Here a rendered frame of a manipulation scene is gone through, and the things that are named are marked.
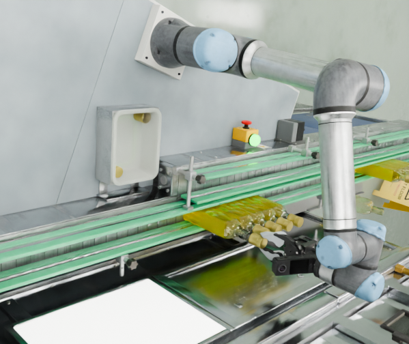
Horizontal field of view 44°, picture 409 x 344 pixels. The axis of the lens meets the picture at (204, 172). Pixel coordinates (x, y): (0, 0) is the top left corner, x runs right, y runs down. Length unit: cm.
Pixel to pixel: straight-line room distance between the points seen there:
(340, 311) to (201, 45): 83
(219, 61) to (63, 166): 53
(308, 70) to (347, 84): 21
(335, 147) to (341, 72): 17
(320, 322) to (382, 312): 23
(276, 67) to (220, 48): 16
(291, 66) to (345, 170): 37
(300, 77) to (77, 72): 61
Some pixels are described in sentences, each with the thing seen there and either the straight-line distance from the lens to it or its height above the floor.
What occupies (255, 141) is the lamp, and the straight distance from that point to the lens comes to 189.
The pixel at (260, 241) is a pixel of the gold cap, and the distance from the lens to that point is 148.
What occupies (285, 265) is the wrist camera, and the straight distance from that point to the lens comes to 137.
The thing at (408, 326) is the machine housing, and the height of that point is 156.
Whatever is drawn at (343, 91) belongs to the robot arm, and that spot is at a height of 142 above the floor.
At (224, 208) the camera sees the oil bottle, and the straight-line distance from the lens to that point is 164.
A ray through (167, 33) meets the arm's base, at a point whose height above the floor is 84.
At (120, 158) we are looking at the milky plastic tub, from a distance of 158.
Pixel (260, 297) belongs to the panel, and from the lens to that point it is 147.
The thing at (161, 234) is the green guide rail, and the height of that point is 93.
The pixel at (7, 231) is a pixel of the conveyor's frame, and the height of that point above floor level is 86.
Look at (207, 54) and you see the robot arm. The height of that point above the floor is 100.
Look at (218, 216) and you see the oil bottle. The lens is 157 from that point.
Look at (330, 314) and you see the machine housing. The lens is 150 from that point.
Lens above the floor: 201
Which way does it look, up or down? 42 degrees down
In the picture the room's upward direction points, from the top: 110 degrees clockwise
